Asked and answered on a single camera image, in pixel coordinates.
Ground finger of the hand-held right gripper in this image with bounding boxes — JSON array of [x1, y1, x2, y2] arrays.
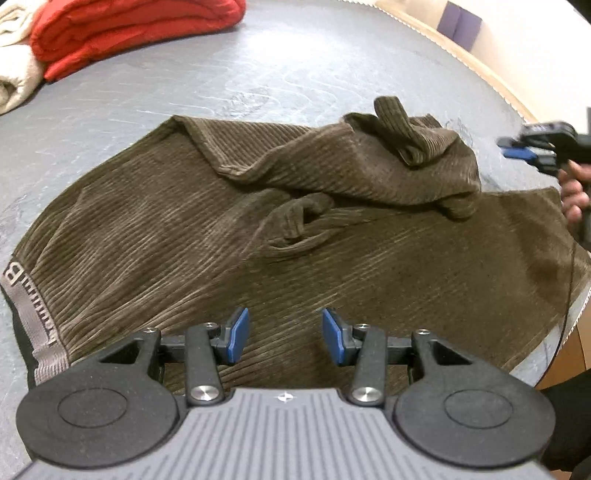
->
[[496, 120, 579, 149], [502, 147, 560, 177]]

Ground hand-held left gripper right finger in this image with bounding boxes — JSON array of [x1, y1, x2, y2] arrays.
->
[[321, 307, 476, 408]]

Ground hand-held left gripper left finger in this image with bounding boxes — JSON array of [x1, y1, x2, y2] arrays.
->
[[98, 307, 251, 408]]

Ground brown corduroy pants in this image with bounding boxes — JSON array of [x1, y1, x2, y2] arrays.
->
[[0, 95, 591, 400]]

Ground person's right hand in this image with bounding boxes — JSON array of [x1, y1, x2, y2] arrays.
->
[[558, 161, 591, 243]]

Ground purple folded card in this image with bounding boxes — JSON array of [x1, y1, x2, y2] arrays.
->
[[436, 0, 484, 52]]

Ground grey quilted mattress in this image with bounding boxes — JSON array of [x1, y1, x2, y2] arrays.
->
[[0, 0, 591, 393]]

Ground person's dark clothing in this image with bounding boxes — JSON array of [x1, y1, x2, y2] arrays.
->
[[538, 381, 591, 480]]

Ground red folded blanket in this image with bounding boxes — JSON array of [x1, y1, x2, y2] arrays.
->
[[30, 0, 247, 83]]

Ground cream folded blanket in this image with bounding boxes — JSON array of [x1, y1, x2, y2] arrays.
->
[[0, 0, 47, 116]]

